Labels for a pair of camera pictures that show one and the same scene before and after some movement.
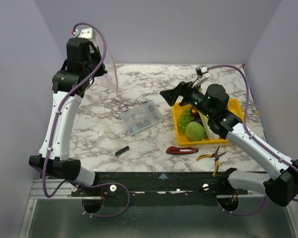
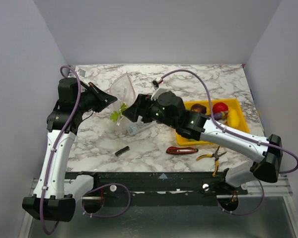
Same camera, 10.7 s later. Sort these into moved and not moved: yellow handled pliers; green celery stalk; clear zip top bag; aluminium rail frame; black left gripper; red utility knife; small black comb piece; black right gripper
Moved: black right gripper; black left gripper; clear zip top bag; green celery stalk
Not moved: yellow handled pliers; red utility knife; aluminium rail frame; small black comb piece
